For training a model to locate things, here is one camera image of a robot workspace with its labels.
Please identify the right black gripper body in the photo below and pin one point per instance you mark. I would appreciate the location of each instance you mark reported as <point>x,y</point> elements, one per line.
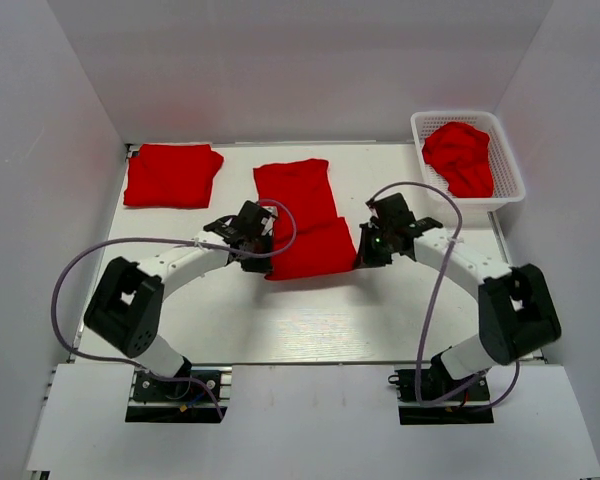
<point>377,248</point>

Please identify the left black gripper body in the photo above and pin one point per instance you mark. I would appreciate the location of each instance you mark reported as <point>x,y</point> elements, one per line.
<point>261,264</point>

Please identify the red t shirt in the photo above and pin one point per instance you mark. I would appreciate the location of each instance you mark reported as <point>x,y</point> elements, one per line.
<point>320,239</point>
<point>168,176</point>
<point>459,153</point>

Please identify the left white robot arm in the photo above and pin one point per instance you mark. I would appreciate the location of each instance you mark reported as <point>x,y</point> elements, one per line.
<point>125,308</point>

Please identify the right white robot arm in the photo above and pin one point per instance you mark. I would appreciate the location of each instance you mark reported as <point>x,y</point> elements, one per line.
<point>516,313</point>

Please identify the folded red t shirt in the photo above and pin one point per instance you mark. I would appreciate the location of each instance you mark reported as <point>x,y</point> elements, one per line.
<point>168,176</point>

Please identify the red t shirt in basket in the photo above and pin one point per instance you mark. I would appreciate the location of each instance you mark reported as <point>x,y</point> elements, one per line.
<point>459,153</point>

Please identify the white plastic basket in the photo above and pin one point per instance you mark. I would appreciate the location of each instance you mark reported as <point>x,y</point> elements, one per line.
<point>508,184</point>

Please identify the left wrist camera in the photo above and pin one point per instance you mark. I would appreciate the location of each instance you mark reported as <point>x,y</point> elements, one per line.
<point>269,220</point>

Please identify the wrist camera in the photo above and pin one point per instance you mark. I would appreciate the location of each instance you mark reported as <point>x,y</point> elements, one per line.
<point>373,206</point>
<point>269,220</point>

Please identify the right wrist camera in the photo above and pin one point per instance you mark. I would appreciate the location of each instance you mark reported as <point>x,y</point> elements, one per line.
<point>373,206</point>

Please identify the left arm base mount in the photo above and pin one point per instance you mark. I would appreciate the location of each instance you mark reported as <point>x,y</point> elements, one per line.
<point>151,401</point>

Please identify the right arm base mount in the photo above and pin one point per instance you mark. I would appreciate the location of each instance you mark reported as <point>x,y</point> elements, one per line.
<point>468,407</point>

